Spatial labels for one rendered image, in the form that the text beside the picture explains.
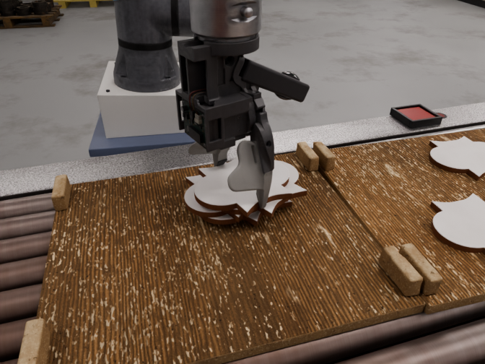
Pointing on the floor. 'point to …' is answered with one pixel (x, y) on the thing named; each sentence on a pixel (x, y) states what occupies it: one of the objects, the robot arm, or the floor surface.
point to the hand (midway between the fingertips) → (242, 182)
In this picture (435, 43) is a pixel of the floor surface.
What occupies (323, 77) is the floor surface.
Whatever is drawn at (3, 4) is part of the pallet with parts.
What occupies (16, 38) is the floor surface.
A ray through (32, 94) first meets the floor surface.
